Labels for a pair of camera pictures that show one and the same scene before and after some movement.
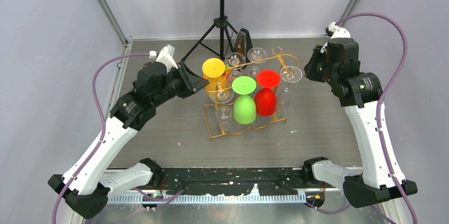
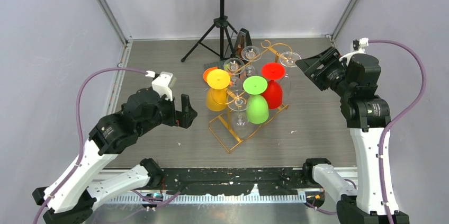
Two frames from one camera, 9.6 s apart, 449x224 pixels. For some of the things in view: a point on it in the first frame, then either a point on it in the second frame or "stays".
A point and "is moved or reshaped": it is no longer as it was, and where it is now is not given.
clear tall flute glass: [289, 74] → [288, 59]
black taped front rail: [233, 181] stays
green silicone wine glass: [244, 107] → [257, 107]
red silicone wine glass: [265, 98] is moved or reshaped
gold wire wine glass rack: [248, 94] is moved or reshaped
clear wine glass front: [222, 95] → [239, 100]
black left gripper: [196, 82] → [184, 118]
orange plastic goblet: [227, 72] → [206, 71]
